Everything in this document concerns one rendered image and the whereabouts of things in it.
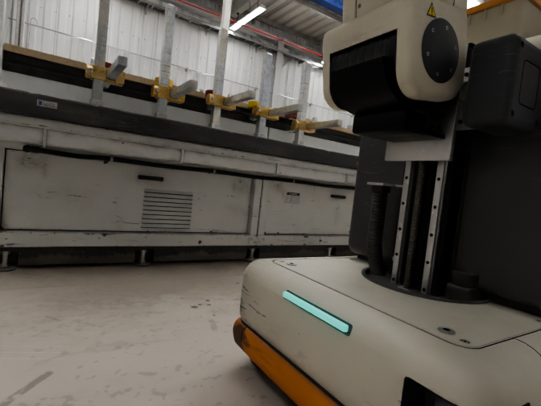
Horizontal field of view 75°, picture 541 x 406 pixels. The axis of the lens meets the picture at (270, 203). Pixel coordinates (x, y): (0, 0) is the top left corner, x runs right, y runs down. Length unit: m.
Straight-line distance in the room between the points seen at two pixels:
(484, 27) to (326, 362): 0.79
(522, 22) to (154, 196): 1.55
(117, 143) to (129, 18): 7.93
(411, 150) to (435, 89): 0.19
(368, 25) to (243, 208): 1.50
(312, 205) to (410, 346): 1.85
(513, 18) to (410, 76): 0.38
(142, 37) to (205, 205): 7.70
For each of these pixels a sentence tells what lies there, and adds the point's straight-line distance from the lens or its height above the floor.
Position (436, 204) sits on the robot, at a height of 0.47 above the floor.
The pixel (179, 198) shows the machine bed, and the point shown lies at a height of 0.35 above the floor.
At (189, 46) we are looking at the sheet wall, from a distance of 9.69.
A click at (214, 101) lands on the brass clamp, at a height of 0.82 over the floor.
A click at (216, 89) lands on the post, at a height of 0.88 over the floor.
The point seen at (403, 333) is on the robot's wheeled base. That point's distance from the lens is 0.58.
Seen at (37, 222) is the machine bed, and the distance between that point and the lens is 1.81.
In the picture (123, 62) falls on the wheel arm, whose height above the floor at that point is 0.82.
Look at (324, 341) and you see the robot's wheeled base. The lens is 0.67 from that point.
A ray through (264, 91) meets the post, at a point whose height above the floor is 0.93.
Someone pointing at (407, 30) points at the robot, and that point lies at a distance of 0.66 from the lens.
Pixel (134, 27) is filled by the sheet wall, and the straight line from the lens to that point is 9.42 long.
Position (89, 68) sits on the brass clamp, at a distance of 1.57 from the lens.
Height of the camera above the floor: 0.47
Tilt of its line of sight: 3 degrees down
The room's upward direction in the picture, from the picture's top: 6 degrees clockwise
